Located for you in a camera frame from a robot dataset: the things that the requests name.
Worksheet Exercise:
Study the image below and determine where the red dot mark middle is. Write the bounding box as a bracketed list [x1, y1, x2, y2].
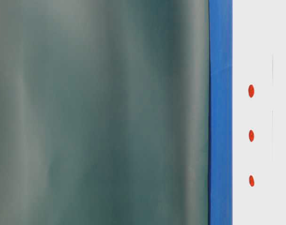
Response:
[248, 130, 255, 142]

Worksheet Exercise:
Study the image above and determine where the red dot mark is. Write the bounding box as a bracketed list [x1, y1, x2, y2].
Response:
[248, 84, 255, 98]
[248, 175, 255, 187]
[248, 130, 255, 142]

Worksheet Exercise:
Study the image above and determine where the red dot mark near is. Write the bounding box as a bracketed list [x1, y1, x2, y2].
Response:
[248, 84, 255, 98]

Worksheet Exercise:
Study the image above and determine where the red dot mark far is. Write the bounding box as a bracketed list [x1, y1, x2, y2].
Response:
[248, 175, 255, 187]

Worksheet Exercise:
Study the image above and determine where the blue table cloth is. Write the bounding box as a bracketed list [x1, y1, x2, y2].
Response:
[208, 0, 233, 225]

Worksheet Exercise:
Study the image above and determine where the white foam base board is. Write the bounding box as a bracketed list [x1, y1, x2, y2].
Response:
[232, 0, 286, 225]

